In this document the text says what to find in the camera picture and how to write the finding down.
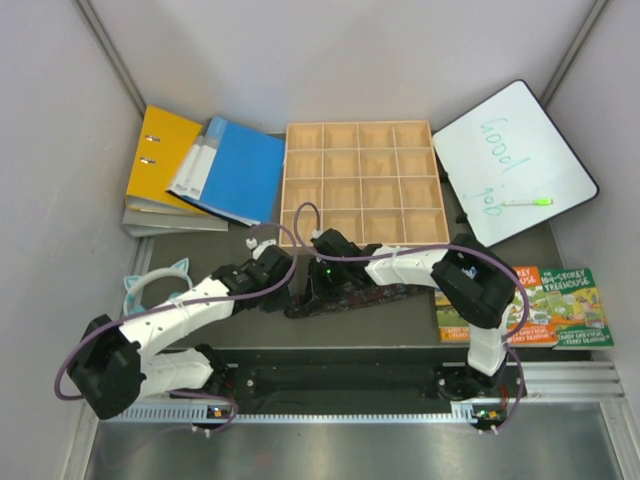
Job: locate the brown floral necktie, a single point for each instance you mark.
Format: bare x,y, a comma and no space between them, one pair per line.
318,302

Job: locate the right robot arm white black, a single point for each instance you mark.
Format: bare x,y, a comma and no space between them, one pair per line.
478,285

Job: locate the grey binder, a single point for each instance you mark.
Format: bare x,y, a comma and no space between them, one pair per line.
140,224

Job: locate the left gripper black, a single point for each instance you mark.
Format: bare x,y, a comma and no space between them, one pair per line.
283,302

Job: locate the white cable duct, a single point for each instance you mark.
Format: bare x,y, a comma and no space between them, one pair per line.
175,412

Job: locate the Animal Farm book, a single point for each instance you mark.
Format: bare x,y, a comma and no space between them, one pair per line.
452,327

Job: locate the yellow ring binder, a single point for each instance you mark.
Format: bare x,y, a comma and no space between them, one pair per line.
164,140

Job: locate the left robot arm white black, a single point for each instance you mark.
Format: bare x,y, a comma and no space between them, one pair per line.
118,363

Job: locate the wooden compartment tray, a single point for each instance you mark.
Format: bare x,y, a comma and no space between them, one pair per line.
375,182

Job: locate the teal cat-ear headphones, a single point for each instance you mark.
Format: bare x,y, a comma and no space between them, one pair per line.
135,284

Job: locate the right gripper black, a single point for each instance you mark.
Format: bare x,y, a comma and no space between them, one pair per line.
316,290

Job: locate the orange Treehouse book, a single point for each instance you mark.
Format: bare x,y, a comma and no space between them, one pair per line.
538,330

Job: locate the green Treehouse book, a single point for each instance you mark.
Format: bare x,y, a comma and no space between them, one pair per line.
575,306

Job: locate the green marker pen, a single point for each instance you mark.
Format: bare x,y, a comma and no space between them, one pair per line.
541,202

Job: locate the white whiteboard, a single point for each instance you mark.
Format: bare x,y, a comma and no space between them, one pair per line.
507,147

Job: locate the blue folder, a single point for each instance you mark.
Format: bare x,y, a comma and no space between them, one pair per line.
231,171

